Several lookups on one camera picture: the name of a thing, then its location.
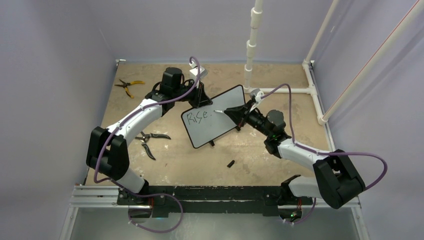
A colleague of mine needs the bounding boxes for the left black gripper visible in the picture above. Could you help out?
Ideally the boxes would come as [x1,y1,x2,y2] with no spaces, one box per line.
[173,79,213,109]

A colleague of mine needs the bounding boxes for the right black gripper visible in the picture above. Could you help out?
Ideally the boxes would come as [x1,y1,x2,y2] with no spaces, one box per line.
[225,99,273,138]

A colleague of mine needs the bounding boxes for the small black-framed whiteboard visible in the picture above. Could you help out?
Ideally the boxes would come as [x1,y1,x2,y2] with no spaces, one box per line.
[181,84,246,149]

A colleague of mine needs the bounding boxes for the black marker cap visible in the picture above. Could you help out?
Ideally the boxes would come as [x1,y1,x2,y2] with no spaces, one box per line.
[227,160,235,168]

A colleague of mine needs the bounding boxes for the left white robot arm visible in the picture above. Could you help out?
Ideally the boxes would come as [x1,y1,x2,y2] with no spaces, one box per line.
[86,66,213,205]

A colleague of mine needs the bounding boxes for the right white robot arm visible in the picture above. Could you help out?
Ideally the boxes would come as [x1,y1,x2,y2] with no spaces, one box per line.
[223,103,366,209]

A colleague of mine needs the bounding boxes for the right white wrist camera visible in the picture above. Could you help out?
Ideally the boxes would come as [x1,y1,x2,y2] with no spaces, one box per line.
[249,88,265,112]

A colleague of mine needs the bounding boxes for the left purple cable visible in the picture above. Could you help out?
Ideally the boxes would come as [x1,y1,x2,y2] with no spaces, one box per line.
[93,56,202,196]

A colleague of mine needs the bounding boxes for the black handled pliers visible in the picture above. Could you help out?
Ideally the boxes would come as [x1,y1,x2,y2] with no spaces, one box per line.
[135,132,172,161]

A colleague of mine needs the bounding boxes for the yellow handled pliers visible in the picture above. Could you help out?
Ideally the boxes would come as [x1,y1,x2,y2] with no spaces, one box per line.
[114,79,145,99]

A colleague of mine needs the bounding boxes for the white PVC pipe frame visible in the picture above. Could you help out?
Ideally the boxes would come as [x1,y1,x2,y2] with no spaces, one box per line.
[241,0,424,127]

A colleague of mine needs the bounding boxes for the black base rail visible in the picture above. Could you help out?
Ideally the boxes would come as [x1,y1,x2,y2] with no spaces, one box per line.
[69,184,362,220]

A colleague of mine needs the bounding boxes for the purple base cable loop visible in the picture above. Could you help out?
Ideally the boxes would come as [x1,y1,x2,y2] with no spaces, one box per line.
[127,193,186,234]

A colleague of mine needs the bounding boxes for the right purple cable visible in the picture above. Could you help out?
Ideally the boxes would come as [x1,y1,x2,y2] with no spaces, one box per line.
[261,83,388,191]

